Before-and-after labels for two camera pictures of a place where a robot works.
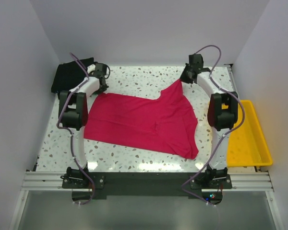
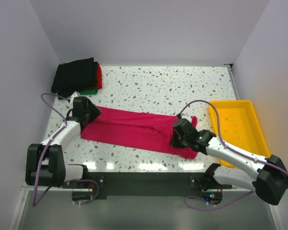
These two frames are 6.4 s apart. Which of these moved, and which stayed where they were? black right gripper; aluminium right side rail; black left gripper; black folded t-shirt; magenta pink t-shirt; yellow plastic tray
Moved: magenta pink t-shirt; black left gripper; black right gripper
Stayed: yellow plastic tray; black folded t-shirt; aluminium right side rail
